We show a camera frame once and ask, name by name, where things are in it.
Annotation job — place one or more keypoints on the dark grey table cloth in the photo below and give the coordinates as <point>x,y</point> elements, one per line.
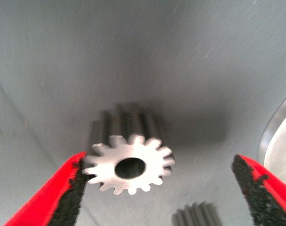
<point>133,47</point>

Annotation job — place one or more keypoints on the small steel planetary gear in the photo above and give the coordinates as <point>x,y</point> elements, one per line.
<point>105,164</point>
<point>194,216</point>

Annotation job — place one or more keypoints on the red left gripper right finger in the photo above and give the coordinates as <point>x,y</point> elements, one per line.
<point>267,195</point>

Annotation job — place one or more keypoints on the round metal carrier plate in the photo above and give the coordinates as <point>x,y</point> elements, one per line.
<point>281,146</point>

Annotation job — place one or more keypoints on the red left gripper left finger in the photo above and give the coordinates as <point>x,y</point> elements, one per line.
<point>51,195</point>

